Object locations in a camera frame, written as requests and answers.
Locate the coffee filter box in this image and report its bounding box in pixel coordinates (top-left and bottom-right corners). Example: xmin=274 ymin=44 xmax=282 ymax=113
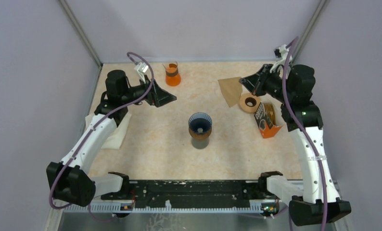
xmin=254 ymin=102 xmax=282 ymax=139

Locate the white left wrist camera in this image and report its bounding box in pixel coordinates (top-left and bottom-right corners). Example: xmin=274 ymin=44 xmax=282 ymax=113
xmin=134 ymin=62 xmax=149 ymax=83

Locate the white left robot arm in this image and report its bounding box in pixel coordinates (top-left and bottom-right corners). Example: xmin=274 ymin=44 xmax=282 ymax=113
xmin=46 ymin=70 xmax=177 ymax=209

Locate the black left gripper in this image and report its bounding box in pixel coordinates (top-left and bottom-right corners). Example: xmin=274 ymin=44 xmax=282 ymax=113
xmin=121 ymin=75 xmax=177 ymax=107

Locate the blue glass dripper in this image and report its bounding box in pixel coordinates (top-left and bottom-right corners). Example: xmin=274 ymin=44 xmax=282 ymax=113
xmin=188 ymin=112 xmax=213 ymax=134

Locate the brown paper coffee filter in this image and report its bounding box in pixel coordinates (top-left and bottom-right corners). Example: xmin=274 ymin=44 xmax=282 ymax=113
xmin=218 ymin=77 xmax=242 ymax=107

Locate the left aluminium frame post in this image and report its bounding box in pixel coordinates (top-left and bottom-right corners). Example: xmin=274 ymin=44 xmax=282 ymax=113
xmin=57 ymin=0 xmax=102 ymax=68

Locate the orange glass flask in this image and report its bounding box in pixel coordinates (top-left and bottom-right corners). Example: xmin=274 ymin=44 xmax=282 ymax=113
xmin=163 ymin=61 xmax=181 ymax=87

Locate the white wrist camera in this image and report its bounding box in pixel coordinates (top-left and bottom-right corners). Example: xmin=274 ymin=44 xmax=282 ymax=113
xmin=270 ymin=44 xmax=293 ymax=72
xmin=134 ymin=62 xmax=149 ymax=83

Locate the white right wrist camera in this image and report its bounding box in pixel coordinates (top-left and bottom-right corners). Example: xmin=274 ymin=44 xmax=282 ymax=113
xmin=270 ymin=44 xmax=293 ymax=72

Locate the aluminium corner frame post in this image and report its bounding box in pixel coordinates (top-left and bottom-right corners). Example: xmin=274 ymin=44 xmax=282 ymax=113
xmin=292 ymin=0 xmax=330 ymax=63

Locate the white cloth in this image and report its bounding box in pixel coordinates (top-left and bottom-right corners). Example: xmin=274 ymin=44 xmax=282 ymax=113
xmin=84 ymin=112 xmax=132 ymax=150

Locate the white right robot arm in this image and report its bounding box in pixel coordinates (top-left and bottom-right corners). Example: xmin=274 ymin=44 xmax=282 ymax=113
xmin=239 ymin=64 xmax=352 ymax=230

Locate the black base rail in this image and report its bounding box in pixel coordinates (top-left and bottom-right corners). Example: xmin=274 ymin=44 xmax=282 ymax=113
xmin=54 ymin=179 xmax=306 ymax=214

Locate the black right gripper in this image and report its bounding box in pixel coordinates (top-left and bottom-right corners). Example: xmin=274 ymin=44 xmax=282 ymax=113
xmin=239 ymin=64 xmax=293 ymax=103

